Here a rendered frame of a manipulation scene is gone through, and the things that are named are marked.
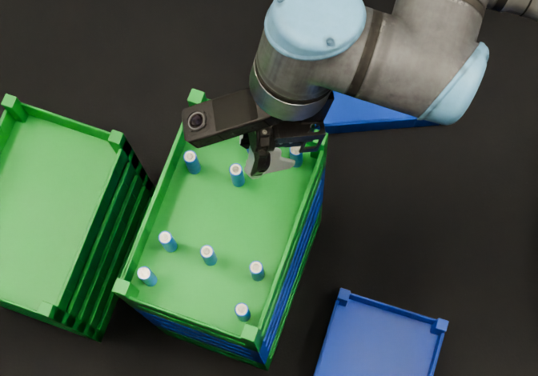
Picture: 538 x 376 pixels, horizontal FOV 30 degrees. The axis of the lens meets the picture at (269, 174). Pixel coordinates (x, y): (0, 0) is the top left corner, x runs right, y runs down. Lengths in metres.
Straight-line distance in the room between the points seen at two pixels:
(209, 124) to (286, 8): 0.23
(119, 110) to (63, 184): 0.40
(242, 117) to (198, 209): 0.32
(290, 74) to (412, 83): 0.12
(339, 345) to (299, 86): 0.93
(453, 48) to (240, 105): 0.27
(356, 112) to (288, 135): 0.81
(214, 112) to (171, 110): 0.84
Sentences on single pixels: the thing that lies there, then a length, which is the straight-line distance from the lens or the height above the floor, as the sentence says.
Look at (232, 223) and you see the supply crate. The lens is 1.42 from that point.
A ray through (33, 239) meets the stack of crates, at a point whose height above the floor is 0.32.
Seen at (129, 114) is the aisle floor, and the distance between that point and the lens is 2.00.
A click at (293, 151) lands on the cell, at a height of 0.55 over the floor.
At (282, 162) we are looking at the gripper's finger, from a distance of 1.25.
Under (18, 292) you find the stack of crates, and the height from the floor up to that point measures 0.32.
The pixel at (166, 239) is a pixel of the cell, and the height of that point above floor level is 0.55.
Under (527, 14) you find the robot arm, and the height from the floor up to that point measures 0.91.
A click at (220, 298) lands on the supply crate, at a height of 0.48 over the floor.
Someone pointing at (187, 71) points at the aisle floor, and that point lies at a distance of 2.01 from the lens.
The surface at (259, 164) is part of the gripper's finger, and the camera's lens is 1.19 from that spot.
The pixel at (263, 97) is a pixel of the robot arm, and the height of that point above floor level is 0.86.
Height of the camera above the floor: 1.87
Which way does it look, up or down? 75 degrees down
